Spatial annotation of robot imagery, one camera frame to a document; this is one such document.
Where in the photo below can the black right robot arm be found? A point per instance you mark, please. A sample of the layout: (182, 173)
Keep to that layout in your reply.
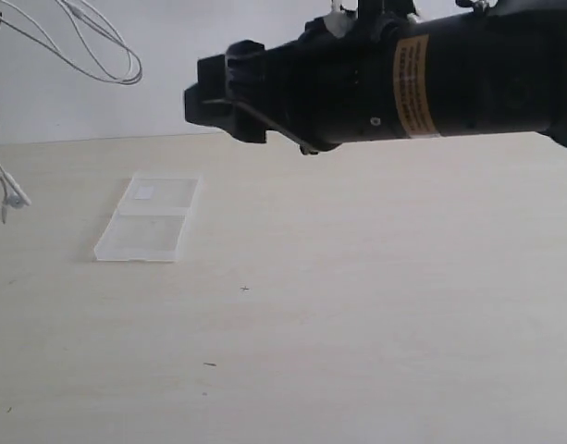
(496, 67)

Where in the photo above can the clear plastic storage box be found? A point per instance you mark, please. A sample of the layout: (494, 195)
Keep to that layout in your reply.
(149, 222)

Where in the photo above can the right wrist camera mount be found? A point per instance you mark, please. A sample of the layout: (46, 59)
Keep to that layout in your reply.
(340, 20)

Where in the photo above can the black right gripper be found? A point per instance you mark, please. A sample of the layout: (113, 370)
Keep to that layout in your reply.
(317, 90)

